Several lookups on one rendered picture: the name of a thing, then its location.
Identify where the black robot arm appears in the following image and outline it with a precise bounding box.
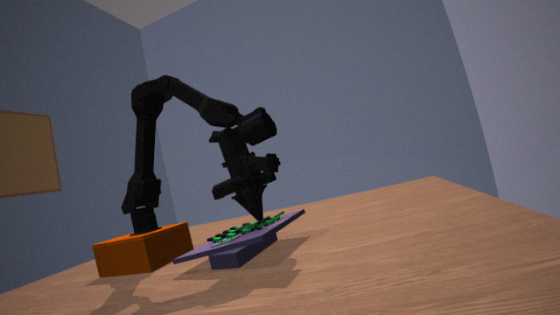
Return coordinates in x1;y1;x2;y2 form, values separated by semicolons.
122;75;281;236

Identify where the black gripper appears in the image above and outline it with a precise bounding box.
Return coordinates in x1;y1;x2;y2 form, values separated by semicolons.
212;150;277;221

